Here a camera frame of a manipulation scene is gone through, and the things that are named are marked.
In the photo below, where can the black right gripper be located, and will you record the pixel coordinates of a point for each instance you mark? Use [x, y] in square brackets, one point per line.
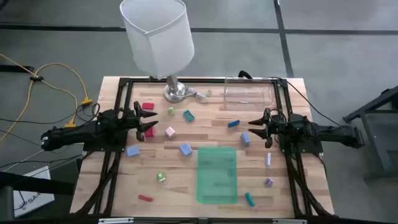
[275, 127]

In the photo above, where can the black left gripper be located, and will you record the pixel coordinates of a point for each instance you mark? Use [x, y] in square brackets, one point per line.
[129, 121]

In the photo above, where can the red digital timer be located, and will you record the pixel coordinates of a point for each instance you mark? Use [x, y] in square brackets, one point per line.
[148, 106]
[145, 198]

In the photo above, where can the light blue wall charger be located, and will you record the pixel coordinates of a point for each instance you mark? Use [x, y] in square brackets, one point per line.
[133, 151]
[245, 138]
[186, 149]

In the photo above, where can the pink wall charger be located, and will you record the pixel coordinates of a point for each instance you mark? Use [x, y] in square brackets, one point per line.
[169, 132]

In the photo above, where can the blue digital timer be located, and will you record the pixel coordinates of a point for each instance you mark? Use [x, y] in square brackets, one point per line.
[234, 124]

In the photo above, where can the white digital timer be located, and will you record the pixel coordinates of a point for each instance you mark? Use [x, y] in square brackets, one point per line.
[268, 159]

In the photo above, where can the teal digital timer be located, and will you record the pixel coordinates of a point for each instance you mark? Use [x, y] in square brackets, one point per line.
[249, 199]
[188, 115]

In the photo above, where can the purple wall charger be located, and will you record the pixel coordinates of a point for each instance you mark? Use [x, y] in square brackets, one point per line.
[269, 182]

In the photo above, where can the bright green wall charger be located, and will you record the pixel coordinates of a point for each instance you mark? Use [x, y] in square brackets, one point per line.
[161, 177]

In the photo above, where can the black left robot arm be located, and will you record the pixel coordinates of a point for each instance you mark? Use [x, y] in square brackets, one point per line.
[71, 135]

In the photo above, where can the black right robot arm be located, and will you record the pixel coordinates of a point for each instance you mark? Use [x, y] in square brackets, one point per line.
[329, 133]

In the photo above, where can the clear plastic bin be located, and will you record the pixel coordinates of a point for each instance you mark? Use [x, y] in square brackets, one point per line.
[248, 90]

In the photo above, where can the green translucent plastic bin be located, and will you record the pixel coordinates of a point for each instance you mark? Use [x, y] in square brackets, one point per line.
[217, 174]

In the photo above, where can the white table lamp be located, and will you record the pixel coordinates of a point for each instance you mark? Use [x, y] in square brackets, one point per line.
[155, 37]

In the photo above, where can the black metal cart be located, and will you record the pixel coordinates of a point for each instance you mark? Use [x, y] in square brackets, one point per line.
[374, 146]

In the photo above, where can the black slanted bar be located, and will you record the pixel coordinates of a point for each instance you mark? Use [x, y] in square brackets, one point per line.
[37, 184]

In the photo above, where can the white printed box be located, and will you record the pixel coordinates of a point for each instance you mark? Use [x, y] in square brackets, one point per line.
[34, 202]

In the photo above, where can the black stand leg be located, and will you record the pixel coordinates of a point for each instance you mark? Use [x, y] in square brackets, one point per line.
[15, 68]

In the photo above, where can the dark grey stand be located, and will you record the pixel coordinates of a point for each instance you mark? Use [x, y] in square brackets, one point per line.
[6, 205]

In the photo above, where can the pale green wall charger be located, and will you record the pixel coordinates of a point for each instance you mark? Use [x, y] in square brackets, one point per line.
[171, 111]

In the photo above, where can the black aluminium table frame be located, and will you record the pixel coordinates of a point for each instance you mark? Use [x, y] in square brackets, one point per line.
[205, 80]

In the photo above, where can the silver frame bracket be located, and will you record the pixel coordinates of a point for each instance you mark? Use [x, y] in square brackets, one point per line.
[115, 221]
[289, 221]

